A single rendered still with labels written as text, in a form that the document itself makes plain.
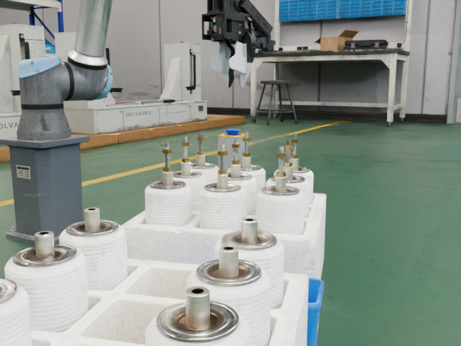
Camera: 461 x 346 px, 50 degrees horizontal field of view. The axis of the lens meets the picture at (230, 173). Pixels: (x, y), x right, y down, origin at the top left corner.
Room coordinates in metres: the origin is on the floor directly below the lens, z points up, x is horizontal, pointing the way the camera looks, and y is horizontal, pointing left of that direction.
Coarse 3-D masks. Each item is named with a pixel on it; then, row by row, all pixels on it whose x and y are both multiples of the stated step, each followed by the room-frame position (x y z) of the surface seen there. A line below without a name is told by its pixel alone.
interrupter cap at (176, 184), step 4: (152, 184) 1.01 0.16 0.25; (156, 184) 1.01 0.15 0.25; (160, 184) 1.01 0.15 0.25; (176, 184) 1.01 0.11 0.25; (180, 184) 1.00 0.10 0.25; (184, 184) 1.00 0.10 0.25; (156, 188) 0.98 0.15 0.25; (160, 188) 0.97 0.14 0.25; (164, 188) 0.97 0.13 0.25; (168, 188) 0.97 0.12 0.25; (172, 188) 0.97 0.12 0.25; (176, 188) 0.98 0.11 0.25
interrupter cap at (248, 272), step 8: (208, 264) 0.55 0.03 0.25; (216, 264) 0.55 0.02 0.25; (240, 264) 0.55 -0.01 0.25; (248, 264) 0.55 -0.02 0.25; (256, 264) 0.55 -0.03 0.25; (200, 272) 0.53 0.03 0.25; (208, 272) 0.53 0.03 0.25; (216, 272) 0.54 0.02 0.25; (240, 272) 0.54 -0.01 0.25; (248, 272) 0.53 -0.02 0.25; (256, 272) 0.53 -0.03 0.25; (200, 280) 0.51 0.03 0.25; (208, 280) 0.50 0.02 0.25; (216, 280) 0.51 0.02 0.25; (224, 280) 0.51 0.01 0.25; (232, 280) 0.51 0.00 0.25; (240, 280) 0.51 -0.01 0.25; (248, 280) 0.50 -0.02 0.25; (256, 280) 0.51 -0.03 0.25
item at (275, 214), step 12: (300, 192) 0.95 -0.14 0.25; (264, 204) 0.92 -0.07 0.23; (276, 204) 0.91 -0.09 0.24; (288, 204) 0.91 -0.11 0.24; (300, 204) 0.92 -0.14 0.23; (264, 216) 0.92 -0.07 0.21; (276, 216) 0.91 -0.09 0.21; (288, 216) 0.91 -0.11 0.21; (300, 216) 0.92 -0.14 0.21; (264, 228) 0.92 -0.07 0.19; (276, 228) 0.91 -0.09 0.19; (288, 228) 0.91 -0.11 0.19; (300, 228) 0.92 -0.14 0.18
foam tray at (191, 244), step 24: (144, 216) 1.02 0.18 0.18; (192, 216) 1.05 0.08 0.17; (312, 216) 1.02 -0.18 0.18; (144, 240) 0.94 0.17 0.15; (168, 240) 0.93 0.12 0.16; (192, 240) 0.92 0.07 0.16; (216, 240) 0.90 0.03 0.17; (288, 240) 0.87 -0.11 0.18; (312, 240) 0.86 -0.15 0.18; (288, 264) 0.87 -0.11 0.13; (312, 264) 0.86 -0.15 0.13
